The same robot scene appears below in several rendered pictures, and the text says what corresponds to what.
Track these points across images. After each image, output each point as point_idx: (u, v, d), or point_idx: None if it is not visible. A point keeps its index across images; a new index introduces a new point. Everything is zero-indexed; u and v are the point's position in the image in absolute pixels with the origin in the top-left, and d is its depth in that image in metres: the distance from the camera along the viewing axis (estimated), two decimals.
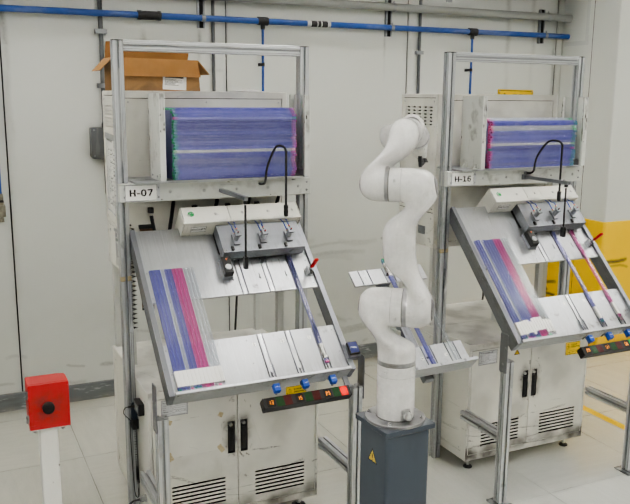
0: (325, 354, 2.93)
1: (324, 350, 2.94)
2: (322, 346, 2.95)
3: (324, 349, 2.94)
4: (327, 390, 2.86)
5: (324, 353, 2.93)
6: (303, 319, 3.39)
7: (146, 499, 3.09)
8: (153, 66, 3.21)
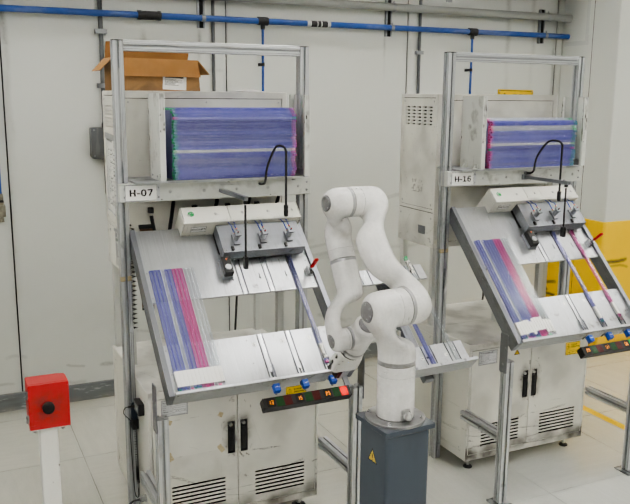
0: (325, 354, 2.93)
1: (324, 350, 2.94)
2: (322, 346, 2.95)
3: (324, 349, 2.94)
4: (327, 390, 2.86)
5: (324, 353, 2.93)
6: (303, 319, 3.39)
7: (146, 499, 3.09)
8: (153, 66, 3.21)
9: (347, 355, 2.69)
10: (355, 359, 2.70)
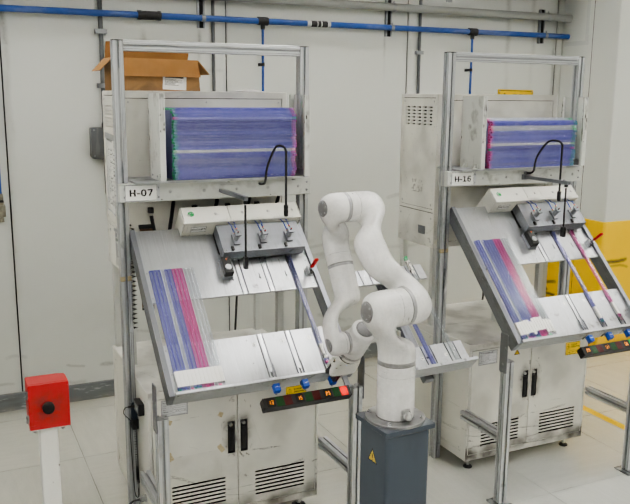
0: (325, 354, 2.93)
1: (324, 350, 2.94)
2: (322, 346, 2.95)
3: (324, 349, 2.94)
4: (327, 390, 2.86)
5: (324, 353, 2.93)
6: (303, 319, 3.39)
7: (146, 499, 3.09)
8: (153, 66, 3.21)
9: (345, 359, 2.71)
10: (353, 363, 2.72)
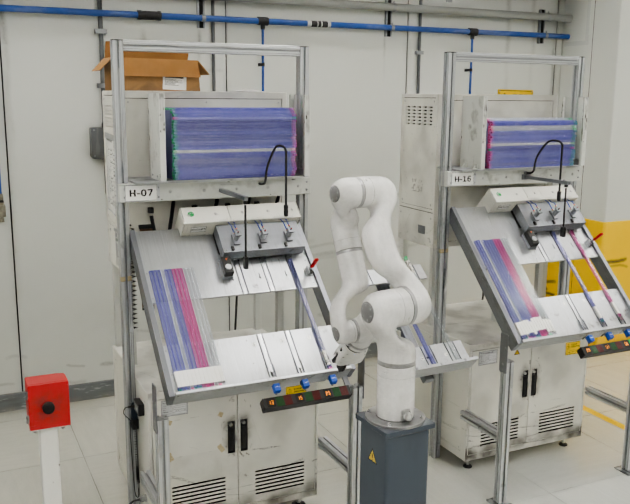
0: (328, 361, 2.91)
1: (327, 357, 2.92)
2: (325, 353, 2.93)
3: (327, 356, 2.92)
4: (327, 390, 2.86)
5: (327, 360, 2.91)
6: (303, 319, 3.39)
7: (146, 499, 3.09)
8: (153, 66, 3.21)
9: (352, 348, 2.66)
10: (360, 352, 2.67)
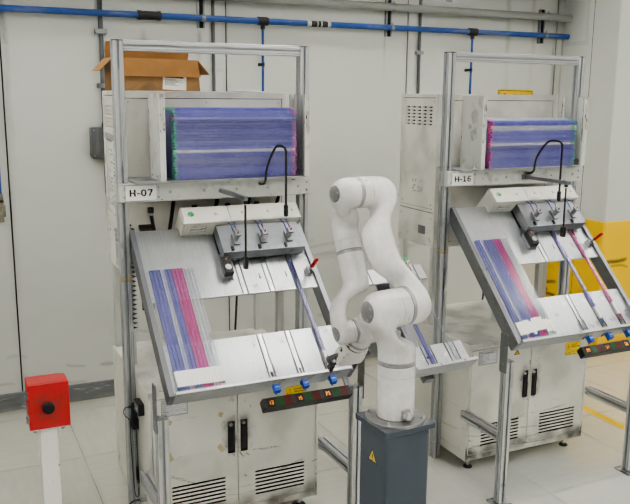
0: (328, 361, 2.91)
1: (327, 357, 2.92)
2: (325, 353, 2.93)
3: (327, 356, 2.92)
4: (327, 390, 2.86)
5: (327, 360, 2.91)
6: (303, 319, 3.39)
7: (146, 499, 3.09)
8: (153, 66, 3.21)
9: (352, 348, 2.66)
10: (360, 352, 2.67)
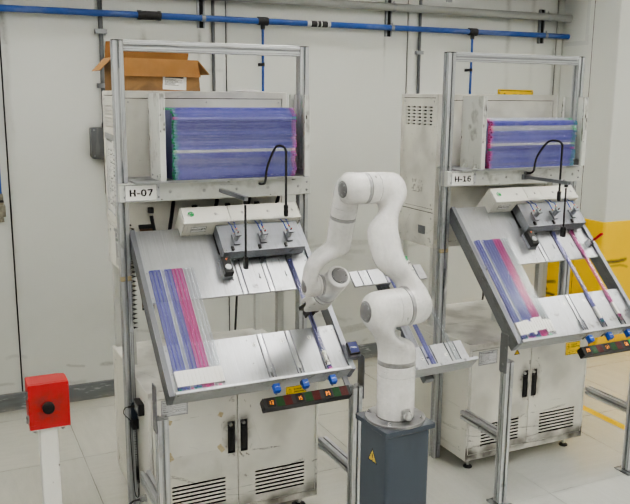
0: (328, 361, 2.91)
1: (327, 357, 2.92)
2: (325, 353, 2.93)
3: (327, 356, 2.92)
4: (327, 390, 2.86)
5: (327, 360, 2.91)
6: (303, 319, 3.39)
7: (146, 499, 3.09)
8: (153, 66, 3.21)
9: None
10: None
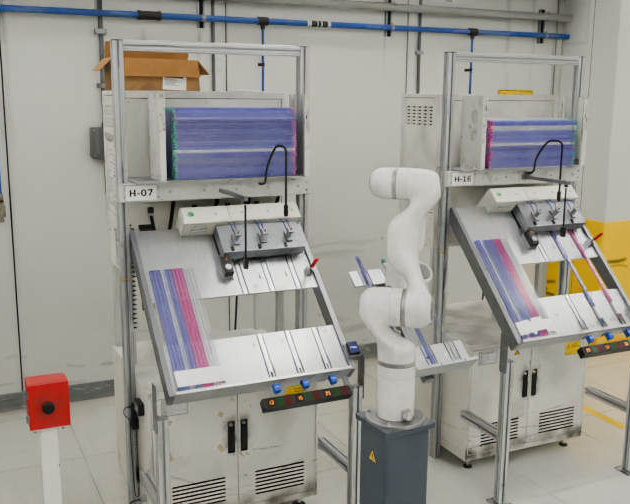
0: None
1: None
2: None
3: None
4: (327, 390, 2.86)
5: None
6: (303, 319, 3.39)
7: (146, 499, 3.09)
8: (153, 66, 3.21)
9: None
10: None
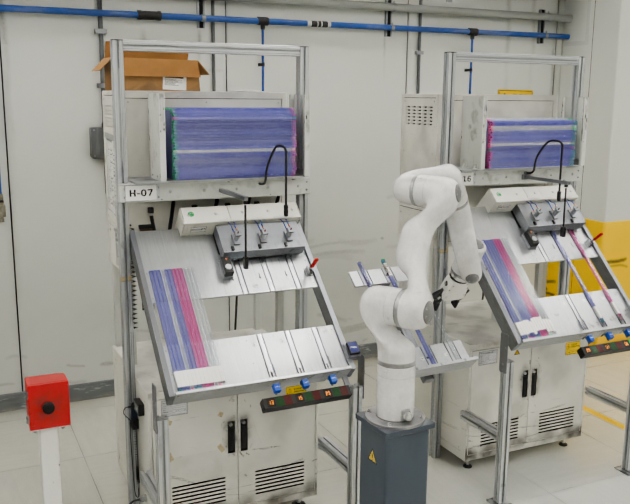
0: None
1: None
2: None
3: None
4: (327, 390, 2.86)
5: None
6: (303, 319, 3.39)
7: (146, 499, 3.09)
8: (153, 66, 3.21)
9: (458, 278, 2.90)
10: (465, 282, 2.91)
